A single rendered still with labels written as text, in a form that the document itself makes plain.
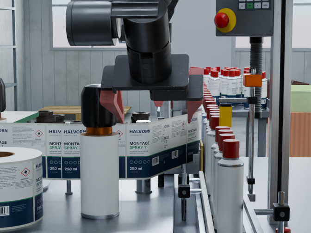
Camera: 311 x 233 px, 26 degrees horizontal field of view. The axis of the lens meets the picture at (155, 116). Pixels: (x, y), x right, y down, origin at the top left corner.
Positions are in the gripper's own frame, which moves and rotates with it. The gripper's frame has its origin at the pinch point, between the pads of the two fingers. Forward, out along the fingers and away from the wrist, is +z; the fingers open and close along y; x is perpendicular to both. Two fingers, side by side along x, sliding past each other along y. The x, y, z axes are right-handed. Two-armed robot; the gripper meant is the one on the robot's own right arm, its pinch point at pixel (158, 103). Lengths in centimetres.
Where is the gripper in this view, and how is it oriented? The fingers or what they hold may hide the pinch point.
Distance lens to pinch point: 164.4
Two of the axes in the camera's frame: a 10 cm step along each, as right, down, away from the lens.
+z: -0.2, 9.9, 1.4
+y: -0.2, 1.4, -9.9
